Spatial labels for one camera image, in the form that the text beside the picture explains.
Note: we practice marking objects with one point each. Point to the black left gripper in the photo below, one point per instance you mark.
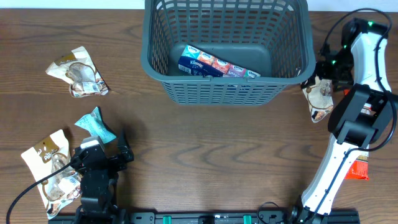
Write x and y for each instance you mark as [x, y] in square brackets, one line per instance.
[123, 145]

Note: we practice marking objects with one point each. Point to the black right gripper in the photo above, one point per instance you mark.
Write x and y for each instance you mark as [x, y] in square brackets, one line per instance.
[346, 82]

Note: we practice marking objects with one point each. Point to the teal snack packet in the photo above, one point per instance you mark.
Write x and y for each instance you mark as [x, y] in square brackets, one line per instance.
[93, 123]

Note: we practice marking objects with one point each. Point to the beige brown-label snack pouch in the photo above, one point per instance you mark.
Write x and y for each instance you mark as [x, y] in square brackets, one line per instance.
[46, 157]

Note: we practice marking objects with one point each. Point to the red orange cracker package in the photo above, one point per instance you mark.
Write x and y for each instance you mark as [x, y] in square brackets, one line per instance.
[359, 168]

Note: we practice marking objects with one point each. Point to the Kleenex tissue multipack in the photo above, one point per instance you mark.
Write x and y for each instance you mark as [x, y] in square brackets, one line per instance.
[199, 63]

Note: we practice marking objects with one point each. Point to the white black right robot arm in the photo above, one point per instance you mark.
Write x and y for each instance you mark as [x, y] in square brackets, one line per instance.
[357, 121]

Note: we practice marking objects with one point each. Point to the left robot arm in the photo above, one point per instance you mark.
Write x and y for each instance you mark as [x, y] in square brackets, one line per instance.
[99, 180]

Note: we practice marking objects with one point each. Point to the grey plastic lattice basket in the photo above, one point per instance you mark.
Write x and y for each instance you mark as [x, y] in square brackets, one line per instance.
[271, 38]

